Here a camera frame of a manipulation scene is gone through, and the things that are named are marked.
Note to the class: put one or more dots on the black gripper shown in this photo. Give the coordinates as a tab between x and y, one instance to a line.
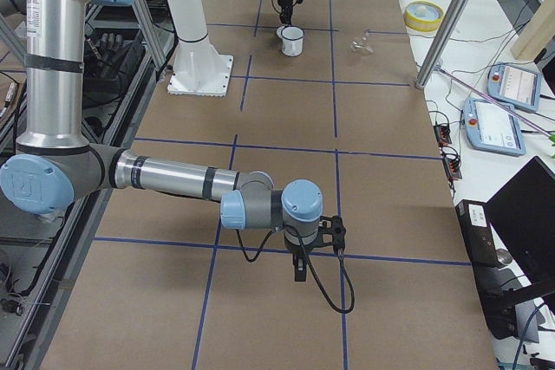
297	252
284	1

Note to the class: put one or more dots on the white enamel cup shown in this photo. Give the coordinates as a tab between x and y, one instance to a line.
292	38

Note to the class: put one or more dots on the yellow tape roll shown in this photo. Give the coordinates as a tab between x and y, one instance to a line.
423	16

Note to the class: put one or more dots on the brown paper table cover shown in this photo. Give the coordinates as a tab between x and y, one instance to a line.
166	286

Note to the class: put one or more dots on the near orange black adapter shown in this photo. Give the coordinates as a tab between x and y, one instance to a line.
452	167

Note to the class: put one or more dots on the orange black adapter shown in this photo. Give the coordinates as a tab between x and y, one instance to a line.
442	134
452	167

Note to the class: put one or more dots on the far orange black adapter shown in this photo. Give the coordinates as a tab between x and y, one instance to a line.
442	134

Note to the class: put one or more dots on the black box device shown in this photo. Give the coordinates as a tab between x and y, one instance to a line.
506	303

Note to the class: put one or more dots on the black laptop computer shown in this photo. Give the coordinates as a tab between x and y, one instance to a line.
522	214

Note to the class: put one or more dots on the near teach pendant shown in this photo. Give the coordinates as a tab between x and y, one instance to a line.
491	129

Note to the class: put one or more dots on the teach pendant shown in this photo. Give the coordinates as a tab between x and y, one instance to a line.
491	129
515	85

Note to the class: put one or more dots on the far teach pendant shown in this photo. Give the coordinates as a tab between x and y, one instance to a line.
515	85

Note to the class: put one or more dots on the wooden board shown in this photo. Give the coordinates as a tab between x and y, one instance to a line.
537	33

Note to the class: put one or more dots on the white pedestal column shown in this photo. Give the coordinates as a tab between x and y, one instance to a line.
198	68

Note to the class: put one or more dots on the aluminium frame post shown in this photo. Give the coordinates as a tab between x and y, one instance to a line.
454	11

